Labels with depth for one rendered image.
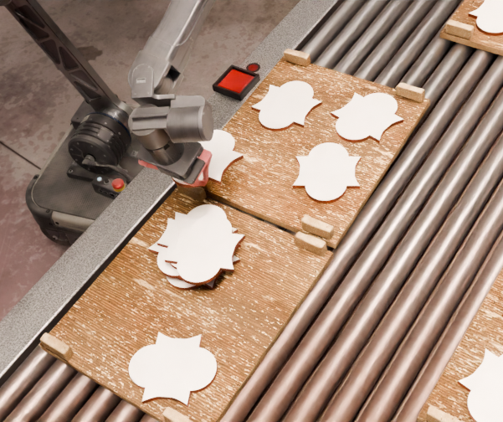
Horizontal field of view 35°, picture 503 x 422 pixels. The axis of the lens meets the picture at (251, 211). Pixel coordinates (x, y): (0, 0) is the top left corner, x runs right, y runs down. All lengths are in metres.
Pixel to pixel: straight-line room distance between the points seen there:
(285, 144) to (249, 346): 0.46
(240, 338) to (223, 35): 2.22
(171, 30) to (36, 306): 0.56
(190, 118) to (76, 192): 1.41
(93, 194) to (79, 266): 1.06
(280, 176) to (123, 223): 0.32
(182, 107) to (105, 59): 2.20
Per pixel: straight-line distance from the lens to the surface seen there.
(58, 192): 2.62
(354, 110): 1.63
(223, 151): 1.45
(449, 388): 1.28
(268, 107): 1.66
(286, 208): 1.48
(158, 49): 1.28
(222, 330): 1.35
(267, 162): 1.56
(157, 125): 1.24
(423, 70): 1.76
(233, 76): 1.77
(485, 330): 1.34
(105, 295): 1.44
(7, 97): 3.43
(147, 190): 1.60
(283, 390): 1.30
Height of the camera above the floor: 2.08
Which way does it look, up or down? 50 degrees down
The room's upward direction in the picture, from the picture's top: 12 degrees counter-clockwise
